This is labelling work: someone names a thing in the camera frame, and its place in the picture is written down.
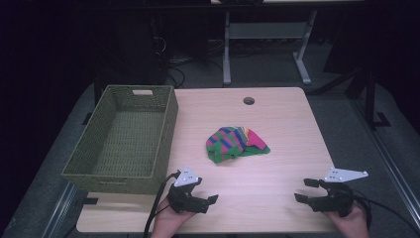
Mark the person's right hand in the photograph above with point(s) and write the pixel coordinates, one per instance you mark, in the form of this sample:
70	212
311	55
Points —
350	226

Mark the black metal stand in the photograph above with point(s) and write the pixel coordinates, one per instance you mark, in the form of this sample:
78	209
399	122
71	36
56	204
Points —
369	99

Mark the dark cabinet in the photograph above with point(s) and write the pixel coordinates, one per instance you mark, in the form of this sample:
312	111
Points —
132	49

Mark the white metal desk frame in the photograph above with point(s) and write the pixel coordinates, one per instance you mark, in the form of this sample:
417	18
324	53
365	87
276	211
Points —
264	31

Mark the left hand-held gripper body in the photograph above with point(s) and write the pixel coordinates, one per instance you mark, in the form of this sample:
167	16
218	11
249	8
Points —
185	201

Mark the colourful striped cloth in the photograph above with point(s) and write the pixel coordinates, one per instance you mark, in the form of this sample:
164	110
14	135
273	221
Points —
231	142

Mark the person's left hand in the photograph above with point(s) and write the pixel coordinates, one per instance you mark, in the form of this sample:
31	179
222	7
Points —
170	223

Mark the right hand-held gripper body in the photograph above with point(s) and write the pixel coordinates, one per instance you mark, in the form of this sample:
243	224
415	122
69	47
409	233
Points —
336	195

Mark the green woven basket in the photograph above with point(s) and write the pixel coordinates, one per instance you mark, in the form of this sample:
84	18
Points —
99	178

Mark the metal floor rail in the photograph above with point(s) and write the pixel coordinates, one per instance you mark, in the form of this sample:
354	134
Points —
61	211
389	158

